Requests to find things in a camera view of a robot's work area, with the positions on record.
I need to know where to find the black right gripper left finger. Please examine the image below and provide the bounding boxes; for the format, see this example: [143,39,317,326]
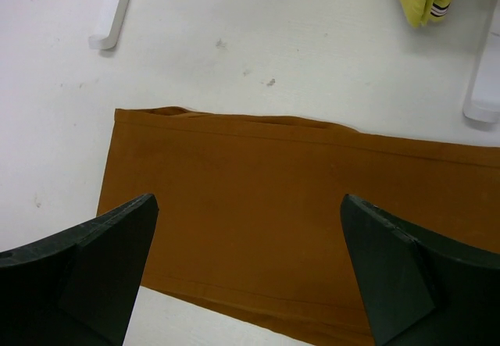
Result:
[1,194,159,345]

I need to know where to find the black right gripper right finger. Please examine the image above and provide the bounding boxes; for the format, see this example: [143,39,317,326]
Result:
[340,194,499,345]

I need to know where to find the white and silver clothes rack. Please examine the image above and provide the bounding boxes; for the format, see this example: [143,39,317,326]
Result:
[88,0,499,123]

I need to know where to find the brown trousers with striped waistband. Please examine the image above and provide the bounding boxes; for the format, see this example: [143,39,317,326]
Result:
[98,107,499,345]

